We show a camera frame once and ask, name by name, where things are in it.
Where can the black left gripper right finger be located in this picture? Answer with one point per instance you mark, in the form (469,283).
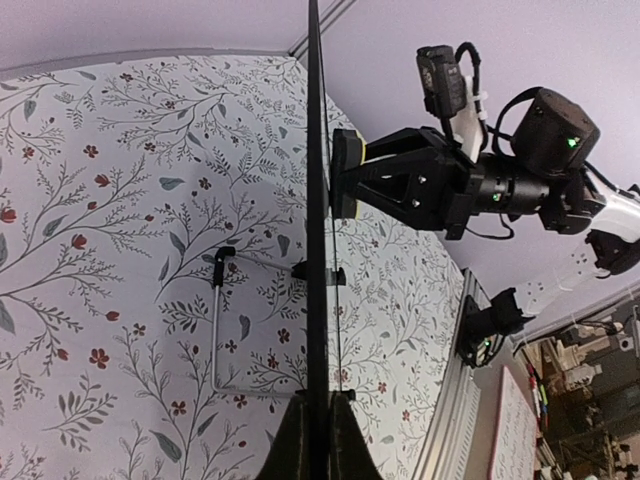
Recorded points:
(349,457)

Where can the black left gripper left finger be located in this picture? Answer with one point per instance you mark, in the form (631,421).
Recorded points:
(286,459)

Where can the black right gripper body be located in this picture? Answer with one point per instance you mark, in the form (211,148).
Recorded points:
(546,173)

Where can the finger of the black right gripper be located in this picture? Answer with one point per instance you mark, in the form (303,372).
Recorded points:
(431,195)
(424,143)

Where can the yellow black whiteboard eraser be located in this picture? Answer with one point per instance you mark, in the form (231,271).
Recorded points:
(348,154)

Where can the white whiteboard black frame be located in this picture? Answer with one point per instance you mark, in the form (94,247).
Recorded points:
(321,276)

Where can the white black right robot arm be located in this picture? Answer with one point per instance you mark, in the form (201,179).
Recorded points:
(610,247)

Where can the black whiteboard stand foot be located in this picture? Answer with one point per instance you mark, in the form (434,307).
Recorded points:
(336,277)
(350,394)

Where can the white red-lettered sign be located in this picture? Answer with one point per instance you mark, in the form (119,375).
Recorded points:
(515,439)

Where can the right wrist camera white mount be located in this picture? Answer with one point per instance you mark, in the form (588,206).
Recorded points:
(450,79)

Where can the aluminium front rail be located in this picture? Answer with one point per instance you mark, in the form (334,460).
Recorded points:
(447,445)

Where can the aluminium corner post right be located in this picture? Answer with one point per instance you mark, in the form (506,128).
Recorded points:
(327,18)

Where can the metal wire whiteboard stand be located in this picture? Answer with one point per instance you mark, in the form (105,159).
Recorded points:
(257,319)

